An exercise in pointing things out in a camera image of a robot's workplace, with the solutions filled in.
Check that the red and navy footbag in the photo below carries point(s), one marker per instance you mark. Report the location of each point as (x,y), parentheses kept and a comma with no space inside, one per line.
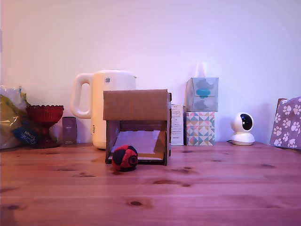
(124,159)

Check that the cardboard dice tower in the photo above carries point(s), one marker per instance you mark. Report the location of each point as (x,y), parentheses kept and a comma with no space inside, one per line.
(136,103)

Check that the narrow white printed box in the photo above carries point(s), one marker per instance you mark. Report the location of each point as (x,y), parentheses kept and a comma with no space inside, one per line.
(177,127)

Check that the geometric pattern box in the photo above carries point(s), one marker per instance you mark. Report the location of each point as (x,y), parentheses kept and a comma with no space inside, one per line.
(200,128)

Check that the white electric kettle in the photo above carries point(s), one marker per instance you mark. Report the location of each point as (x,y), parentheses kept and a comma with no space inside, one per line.
(110,80)

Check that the grey cloud-print tissue box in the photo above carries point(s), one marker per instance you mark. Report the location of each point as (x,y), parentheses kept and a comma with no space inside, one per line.
(202,96)

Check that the white tissue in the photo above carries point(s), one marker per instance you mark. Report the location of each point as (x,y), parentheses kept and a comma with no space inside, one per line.
(200,70)

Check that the small purple box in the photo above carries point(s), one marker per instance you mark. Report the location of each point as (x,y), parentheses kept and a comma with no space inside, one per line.
(69,130)

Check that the red glass goblet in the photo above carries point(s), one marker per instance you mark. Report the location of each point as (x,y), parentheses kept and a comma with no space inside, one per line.
(44,115)

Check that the paw print bag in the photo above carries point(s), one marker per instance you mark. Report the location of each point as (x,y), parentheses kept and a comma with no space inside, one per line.
(288,122)

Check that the plastic paper towel package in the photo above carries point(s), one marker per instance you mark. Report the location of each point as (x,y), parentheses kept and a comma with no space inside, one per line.
(9,110)

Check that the small white round camera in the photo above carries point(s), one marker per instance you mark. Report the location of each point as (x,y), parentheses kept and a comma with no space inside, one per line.
(242,131)

